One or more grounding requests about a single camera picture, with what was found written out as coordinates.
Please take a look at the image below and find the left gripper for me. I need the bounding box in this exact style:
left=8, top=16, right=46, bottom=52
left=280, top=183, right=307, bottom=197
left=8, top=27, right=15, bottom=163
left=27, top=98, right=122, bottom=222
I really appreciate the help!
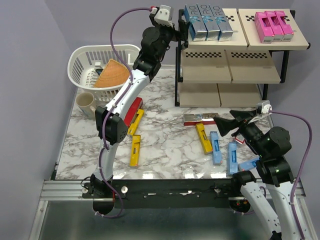
left=149, top=15, right=190, bottom=61

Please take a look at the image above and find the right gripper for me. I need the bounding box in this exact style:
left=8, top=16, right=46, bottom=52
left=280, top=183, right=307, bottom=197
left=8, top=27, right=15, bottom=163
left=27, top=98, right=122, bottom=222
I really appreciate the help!
left=213, top=108, right=269, bottom=157

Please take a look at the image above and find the silver blue toothpaste box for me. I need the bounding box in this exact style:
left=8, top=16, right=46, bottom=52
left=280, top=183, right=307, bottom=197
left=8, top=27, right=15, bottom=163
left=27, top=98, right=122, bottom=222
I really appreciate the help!
left=184, top=4, right=208, bottom=42
left=197, top=3, right=220, bottom=41
left=209, top=5, right=234, bottom=42

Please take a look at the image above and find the yellow toothpaste box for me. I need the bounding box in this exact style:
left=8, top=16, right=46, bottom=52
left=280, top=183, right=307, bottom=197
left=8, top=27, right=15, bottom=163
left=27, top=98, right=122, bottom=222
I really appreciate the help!
left=195, top=123, right=213, bottom=154
left=127, top=108, right=145, bottom=136
left=129, top=135, right=141, bottom=167

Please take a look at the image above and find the pink toothpaste box horizontal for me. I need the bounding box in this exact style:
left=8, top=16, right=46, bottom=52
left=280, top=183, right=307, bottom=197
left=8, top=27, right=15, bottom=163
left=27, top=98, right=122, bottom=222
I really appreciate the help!
left=254, top=12, right=275, bottom=44

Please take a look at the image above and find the pink toothpaste box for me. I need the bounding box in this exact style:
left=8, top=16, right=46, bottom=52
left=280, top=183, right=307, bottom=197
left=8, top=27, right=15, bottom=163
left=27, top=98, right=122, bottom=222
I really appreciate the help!
left=264, top=11, right=285, bottom=42
left=274, top=10, right=295, bottom=42

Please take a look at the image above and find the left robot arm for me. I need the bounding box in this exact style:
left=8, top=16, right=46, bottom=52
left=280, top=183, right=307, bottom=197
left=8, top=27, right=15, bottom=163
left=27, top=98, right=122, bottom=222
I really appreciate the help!
left=90, top=14, right=190, bottom=198

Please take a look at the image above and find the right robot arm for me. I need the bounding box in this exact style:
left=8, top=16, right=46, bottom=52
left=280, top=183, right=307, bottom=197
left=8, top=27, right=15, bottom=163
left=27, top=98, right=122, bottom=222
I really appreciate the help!
left=214, top=104, right=312, bottom=240

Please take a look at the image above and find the black three-tier shelf rack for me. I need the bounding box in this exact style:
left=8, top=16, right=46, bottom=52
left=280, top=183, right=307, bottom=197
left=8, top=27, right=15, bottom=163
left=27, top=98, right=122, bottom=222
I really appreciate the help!
left=174, top=8, right=310, bottom=107

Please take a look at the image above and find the red white toothpaste box right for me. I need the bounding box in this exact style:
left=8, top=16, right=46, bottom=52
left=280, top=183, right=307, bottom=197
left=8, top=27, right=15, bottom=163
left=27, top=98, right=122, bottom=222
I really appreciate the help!
left=234, top=134, right=245, bottom=145

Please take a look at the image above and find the light blue toothpaste box centre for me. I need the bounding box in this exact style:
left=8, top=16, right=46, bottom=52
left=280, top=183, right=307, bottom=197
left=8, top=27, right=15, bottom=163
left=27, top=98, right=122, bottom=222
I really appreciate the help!
left=209, top=131, right=222, bottom=165

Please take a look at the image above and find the light blue toothpaste box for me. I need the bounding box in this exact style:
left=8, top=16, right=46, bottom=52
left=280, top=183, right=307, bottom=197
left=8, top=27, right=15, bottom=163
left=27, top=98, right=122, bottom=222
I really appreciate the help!
left=227, top=142, right=238, bottom=176
left=209, top=131, right=222, bottom=165

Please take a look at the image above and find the silver red toothpaste box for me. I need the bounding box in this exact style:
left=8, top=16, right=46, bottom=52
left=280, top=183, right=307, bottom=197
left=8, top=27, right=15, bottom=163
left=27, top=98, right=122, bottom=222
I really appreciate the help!
left=183, top=112, right=219, bottom=126

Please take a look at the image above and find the light blue toothpaste box right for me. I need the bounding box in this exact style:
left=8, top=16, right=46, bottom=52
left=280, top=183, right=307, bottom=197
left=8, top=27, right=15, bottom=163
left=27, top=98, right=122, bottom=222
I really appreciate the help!
left=227, top=142, right=238, bottom=176

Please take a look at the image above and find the light blue toothpaste box corner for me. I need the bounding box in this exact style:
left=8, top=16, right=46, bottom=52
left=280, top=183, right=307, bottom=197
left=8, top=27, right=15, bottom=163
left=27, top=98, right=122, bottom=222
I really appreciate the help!
left=238, top=157, right=260, bottom=172

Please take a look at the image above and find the orange woven fan mat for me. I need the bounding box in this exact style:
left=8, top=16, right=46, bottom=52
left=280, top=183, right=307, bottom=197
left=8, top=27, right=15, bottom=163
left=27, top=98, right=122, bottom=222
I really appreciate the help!
left=93, top=59, right=130, bottom=88

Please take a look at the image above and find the black item in basket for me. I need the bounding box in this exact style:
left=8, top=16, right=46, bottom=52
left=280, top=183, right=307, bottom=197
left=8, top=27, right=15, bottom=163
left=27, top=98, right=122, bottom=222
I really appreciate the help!
left=94, top=62, right=104, bottom=76

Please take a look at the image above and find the white plastic basket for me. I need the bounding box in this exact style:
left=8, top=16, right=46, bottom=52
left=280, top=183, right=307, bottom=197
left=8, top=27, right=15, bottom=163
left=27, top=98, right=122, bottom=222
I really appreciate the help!
left=67, top=44, right=140, bottom=104

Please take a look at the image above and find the beige ceramic mug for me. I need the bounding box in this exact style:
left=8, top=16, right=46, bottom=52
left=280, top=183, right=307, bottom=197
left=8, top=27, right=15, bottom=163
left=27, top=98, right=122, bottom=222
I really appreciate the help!
left=75, top=92, right=98, bottom=120

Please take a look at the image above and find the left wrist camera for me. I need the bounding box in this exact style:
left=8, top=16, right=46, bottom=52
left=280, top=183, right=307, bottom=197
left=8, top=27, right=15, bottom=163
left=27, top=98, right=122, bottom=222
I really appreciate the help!
left=151, top=5, right=174, bottom=28

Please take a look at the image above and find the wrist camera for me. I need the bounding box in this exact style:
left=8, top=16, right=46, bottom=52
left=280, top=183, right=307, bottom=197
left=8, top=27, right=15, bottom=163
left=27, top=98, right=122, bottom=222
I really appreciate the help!
left=151, top=5, right=174, bottom=28
left=249, top=100, right=272, bottom=123

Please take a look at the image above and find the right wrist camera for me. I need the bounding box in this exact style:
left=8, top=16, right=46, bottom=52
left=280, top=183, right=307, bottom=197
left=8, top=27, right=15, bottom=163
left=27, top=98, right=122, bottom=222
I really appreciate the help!
left=249, top=100, right=272, bottom=123

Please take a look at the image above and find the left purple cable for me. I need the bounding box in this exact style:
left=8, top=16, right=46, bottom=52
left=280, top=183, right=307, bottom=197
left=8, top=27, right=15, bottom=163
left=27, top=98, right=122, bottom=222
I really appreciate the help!
left=98, top=6, right=153, bottom=181

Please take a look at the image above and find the purple cable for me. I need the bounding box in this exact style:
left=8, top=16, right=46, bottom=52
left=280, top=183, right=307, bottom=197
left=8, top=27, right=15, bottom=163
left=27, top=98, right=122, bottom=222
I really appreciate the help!
left=98, top=6, right=153, bottom=181
left=268, top=109, right=313, bottom=240

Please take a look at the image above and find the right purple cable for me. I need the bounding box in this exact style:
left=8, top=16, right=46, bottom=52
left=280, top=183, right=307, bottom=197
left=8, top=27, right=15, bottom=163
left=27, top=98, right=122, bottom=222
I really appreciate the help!
left=268, top=109, right=313, bottom=240

